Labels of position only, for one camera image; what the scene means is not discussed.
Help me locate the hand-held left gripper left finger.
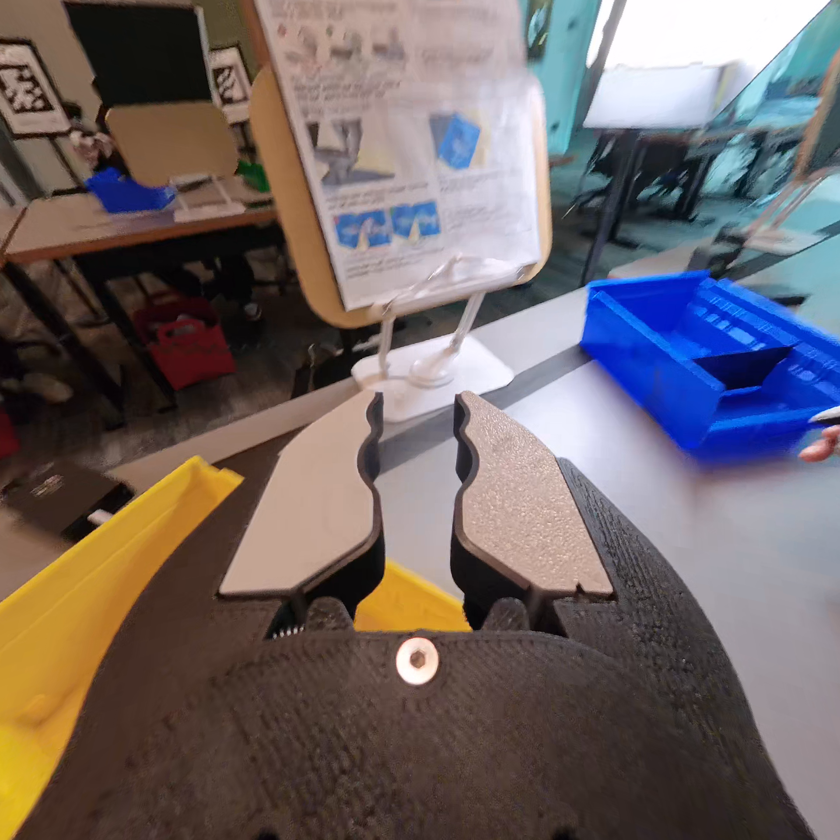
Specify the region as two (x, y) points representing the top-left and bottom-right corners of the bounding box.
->
(217, 390), (387, 626)

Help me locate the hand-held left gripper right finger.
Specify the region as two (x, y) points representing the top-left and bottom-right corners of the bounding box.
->
(451, 390), (615, 630)

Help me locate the blue plastic bin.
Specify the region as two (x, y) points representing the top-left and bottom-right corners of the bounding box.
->
(582, 272), (840, 460)
(86, 168), (179, 215)

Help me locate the yellow plastic bin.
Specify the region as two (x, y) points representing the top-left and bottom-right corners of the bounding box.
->
(0, 456), (471, 840)

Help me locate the person's right hand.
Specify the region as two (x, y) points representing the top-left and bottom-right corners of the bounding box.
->
(798, 427), (840, 464)

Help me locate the wooden board stand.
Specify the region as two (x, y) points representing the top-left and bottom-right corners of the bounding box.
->
(103, 103), (246, 221)
(729, 86), (840, 263)

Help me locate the red bag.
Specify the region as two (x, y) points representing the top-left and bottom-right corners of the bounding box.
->
(138, 300), (238, 392)

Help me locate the black power bank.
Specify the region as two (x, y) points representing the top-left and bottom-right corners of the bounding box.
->
(0, 460), (133, 534)

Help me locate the wooden desk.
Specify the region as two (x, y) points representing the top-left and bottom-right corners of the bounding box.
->
(0, 197), (284, 424)

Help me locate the instruction sheet stand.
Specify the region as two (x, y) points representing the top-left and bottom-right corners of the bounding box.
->
(247, 0), (555, 424)

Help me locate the framed marker sign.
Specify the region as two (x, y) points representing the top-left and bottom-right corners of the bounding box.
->
(0, 40), (70, 137)
(208, 46), (254, 114)

